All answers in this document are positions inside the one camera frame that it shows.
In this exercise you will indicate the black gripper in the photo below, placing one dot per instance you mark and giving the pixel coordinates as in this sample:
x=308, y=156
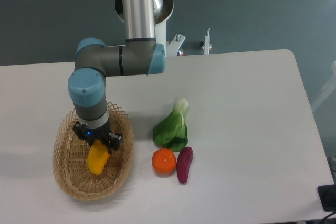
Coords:
x=103, y=133

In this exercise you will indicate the yellow mango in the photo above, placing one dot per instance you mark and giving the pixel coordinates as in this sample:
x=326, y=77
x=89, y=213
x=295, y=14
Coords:
x=97, y=157

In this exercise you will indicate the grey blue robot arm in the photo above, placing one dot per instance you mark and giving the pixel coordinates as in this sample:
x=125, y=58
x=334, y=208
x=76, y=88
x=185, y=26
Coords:
x=94, y=61

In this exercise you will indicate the woven bamboo basket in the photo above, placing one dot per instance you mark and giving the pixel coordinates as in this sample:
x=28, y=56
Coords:
x=69, y=161

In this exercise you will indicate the orange persimmon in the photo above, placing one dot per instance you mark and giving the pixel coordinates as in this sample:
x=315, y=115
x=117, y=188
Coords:
x=164, y=161

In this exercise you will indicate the green bok choy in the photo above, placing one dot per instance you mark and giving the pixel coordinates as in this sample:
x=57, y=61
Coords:
x=171, y=132

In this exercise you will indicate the purple sweet potato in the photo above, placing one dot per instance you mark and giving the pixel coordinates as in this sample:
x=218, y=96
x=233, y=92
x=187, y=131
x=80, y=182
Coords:
x=184, y=160

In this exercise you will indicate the white stand leg with foot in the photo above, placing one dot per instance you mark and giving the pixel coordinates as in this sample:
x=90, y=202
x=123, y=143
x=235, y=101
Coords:
x=205, y=44

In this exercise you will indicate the black device at table edge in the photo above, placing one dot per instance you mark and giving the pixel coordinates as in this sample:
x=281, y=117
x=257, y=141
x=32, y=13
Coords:
x=327, y=197

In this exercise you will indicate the white frame at right edge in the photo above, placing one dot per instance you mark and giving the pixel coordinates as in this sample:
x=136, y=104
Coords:
x=327, y=89

